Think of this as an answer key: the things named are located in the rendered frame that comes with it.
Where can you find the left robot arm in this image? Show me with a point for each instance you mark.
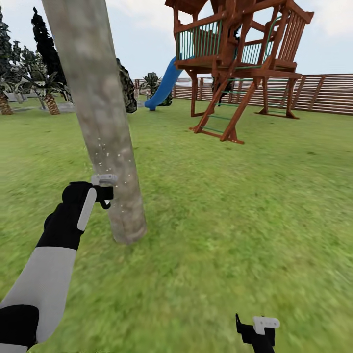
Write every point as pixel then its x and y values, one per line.
pixel 34 306

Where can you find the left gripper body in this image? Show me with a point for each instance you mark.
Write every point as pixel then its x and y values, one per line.
pixel 105 193

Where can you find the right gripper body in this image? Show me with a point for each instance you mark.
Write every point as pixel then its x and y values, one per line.
pixel 250 336

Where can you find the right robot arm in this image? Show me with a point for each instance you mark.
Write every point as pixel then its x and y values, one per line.
pixel 261 334

